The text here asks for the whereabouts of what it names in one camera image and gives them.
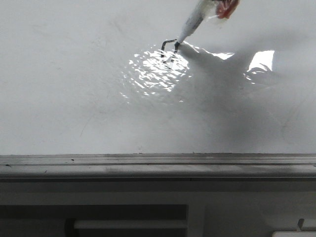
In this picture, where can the white whiteboard marker pen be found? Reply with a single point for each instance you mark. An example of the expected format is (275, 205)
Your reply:
(196, 17)

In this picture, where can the red magnet taped to marker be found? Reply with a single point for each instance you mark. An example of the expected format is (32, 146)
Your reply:
(225, 8)

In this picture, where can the aluminium whiteboard tray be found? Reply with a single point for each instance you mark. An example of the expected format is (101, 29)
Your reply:
(113, 166)

